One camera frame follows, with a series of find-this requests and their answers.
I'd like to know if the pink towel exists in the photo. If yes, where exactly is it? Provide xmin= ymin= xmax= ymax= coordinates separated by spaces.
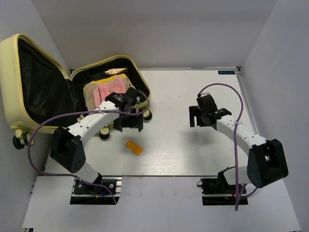
xmin=95 ymin=74 xmax=128 ymax=102

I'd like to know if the beige cosmetic tube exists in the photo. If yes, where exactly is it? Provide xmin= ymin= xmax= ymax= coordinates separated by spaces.
xmin=105 ymin=68 xmax=127 ymax=76

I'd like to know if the beige garment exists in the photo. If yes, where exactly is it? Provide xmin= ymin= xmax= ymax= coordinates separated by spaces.
xmin=83 ymin=82 xmax=102 ymax=110

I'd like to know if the yellow suitcase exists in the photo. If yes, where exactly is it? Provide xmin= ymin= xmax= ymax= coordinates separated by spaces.
xmin=0 ymin=34 xmax=152 ymax=149

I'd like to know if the yellow garment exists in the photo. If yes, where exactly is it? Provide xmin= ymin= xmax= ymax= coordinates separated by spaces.
xmin=83 ymin=74 xmax=127 ymax=104

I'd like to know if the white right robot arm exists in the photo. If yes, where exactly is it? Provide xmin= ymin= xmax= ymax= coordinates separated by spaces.
xmin=189 ymin=95 xmax=289 ymax=193

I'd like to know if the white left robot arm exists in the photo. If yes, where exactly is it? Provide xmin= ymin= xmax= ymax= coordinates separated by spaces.
xmin=50 ymin=87 xmax=149 ymax=193

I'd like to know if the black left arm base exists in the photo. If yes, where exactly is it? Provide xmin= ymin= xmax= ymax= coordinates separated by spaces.
xmin=70 ymin=177 xmax=122 ymax=205

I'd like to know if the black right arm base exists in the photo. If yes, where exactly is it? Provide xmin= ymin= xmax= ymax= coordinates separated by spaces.
xmin=197 ymin=178 xmax=236 ymax=206

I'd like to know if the orange cosmetic tube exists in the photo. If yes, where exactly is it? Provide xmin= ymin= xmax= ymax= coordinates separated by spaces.
xmin=125 ymin=140 xmax=143 ymax=156

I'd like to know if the blue table label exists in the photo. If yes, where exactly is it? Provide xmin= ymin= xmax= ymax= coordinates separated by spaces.
xmin=218 ymin=70 xmax=235 ymax=75

